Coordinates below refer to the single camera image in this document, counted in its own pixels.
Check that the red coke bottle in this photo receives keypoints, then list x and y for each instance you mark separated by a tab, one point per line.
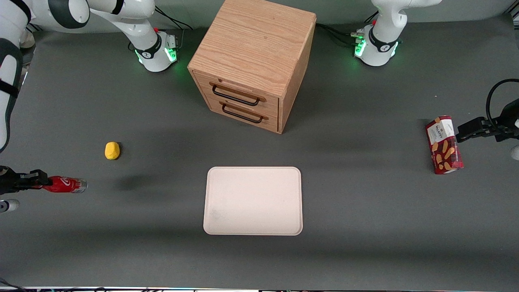
67	184

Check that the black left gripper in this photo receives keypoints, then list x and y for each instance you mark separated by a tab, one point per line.
507	120

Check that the yellow lemon-shaped object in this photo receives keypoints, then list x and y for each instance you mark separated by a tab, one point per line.
112	150

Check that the wooden drawer front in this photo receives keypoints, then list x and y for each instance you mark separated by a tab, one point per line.
251	111
243	87

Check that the cream rectangular plastic tray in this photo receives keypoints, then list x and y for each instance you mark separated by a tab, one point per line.
253	200

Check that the wooden two-drawer cabinet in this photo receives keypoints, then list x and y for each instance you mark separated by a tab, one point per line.
253	44

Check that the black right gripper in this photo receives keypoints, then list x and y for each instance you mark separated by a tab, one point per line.
8	182

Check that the white background equipment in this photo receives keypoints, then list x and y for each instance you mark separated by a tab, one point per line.
26	38

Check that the red tartan shortbread cookie box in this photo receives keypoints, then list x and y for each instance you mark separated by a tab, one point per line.
444	146

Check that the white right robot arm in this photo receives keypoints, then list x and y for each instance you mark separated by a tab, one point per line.
142	36

